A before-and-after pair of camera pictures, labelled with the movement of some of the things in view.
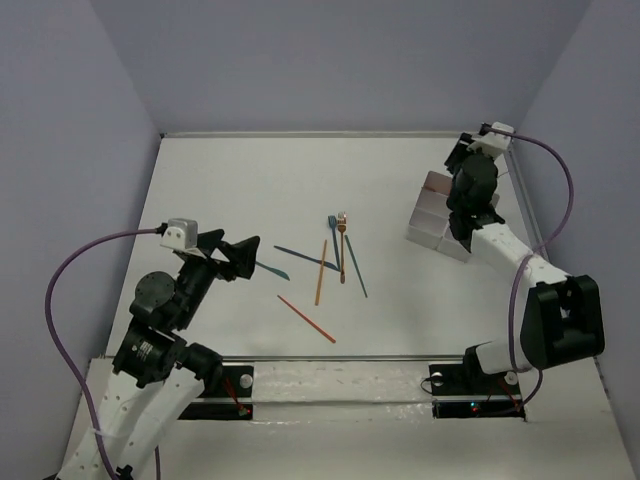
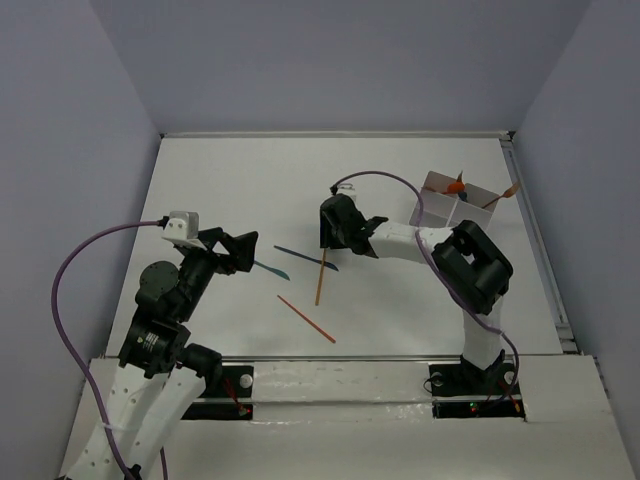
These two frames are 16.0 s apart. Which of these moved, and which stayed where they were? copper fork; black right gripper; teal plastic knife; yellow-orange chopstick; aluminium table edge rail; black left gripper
Moved: black right gripper; copper fork
Stayed: aluminium table edge rail; teal plastic knife; yellow-orange chopstick; black left gripper
